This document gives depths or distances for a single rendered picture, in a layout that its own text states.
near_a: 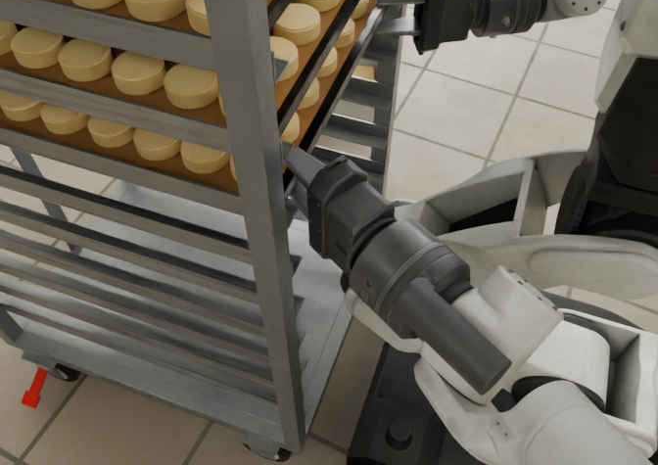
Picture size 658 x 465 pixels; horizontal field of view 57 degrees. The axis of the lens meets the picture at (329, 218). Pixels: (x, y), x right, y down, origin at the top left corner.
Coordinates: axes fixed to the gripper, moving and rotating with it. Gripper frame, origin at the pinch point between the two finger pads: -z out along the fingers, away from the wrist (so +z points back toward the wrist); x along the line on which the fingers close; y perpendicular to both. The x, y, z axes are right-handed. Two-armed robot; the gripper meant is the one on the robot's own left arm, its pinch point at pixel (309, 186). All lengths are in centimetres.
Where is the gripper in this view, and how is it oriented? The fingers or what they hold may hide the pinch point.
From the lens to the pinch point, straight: 61.4
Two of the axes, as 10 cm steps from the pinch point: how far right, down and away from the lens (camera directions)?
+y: -7.7, 5.1, -3.9
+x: 0.0, -6.1, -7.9
